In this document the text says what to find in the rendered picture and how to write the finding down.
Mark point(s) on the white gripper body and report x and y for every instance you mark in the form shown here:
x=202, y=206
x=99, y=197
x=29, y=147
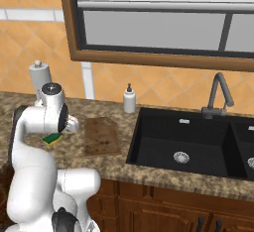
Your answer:
x=72, y=124

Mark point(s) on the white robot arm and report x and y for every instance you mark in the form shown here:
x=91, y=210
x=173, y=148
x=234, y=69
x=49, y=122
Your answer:
x=31, y=183

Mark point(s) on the yellow and green sponge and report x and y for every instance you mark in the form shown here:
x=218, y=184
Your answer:
x=53, y=139

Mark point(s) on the wooden cutting board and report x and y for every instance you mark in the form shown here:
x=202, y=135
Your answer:
x=101, y=137

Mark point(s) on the white soap dispenser bottle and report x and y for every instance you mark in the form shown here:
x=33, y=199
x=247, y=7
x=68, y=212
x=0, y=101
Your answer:
x=129, y=101

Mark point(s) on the brown wooden cupboard door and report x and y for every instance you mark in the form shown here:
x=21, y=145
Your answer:
x=236, y=224
x=104, y=211
x=158, y=217

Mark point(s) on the black double sink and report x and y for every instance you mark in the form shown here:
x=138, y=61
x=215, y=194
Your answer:
x=185, y=143

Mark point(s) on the brown framed window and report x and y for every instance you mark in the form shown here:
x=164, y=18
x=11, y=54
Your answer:
x=158, y=27

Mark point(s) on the brown wooden drawer front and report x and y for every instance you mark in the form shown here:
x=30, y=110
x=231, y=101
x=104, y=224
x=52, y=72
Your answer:
x=198, y=198

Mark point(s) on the grey tap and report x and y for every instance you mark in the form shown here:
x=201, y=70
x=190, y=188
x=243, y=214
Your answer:
x=218, y=90

